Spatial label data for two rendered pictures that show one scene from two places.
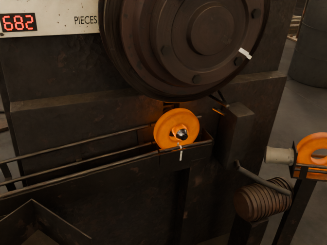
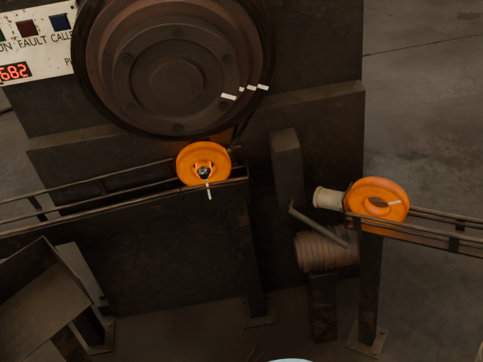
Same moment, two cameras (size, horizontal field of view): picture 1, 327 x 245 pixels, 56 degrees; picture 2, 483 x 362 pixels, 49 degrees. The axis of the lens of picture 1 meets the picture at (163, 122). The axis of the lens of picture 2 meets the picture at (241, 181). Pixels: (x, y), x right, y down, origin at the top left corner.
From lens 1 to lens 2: 78 cm
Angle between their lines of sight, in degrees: 23
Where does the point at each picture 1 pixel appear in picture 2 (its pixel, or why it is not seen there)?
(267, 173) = (435, 200)
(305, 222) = (459, 277)
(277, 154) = (325, 199)
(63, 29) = (57, 72)
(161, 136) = (182, 173)
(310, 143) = (358, 189)
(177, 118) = (197, 154)
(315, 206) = not seen: outside the picture
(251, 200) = (301, 248)
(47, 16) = (38, 62)
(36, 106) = (48, 144)
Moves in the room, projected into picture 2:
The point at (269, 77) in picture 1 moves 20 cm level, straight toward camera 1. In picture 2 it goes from (336, 94) to (295, 135)
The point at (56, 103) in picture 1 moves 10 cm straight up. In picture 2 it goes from (67, 141) to (54, 112)
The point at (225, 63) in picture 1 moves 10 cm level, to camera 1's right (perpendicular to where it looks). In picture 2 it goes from (208, 109) to (249, 113)
